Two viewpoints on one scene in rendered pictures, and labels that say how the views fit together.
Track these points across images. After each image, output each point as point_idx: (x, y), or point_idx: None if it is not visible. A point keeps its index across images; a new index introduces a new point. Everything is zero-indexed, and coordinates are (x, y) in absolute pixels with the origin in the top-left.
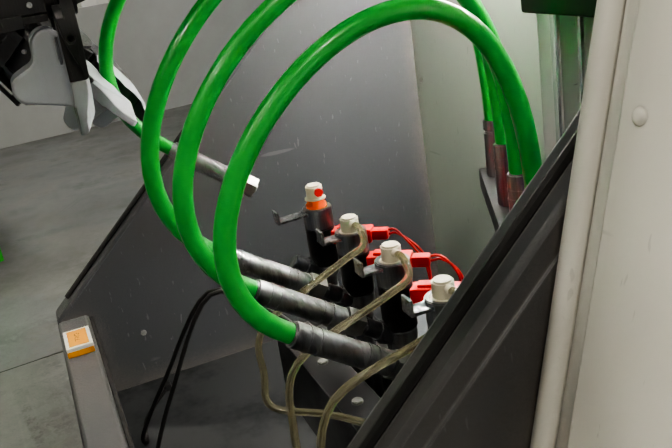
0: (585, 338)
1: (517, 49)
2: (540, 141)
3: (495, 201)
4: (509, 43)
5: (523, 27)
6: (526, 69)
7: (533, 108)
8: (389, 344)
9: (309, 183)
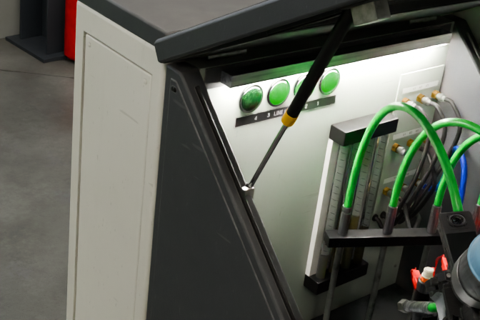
0: None
1: (297, 170)
2: (301, 212)
3: (383, 235)
4: (291, 168)
5: (304, 156)
6: (301, 178)
7: (301, 197)
8: (426, 318)
9: (427, 270)
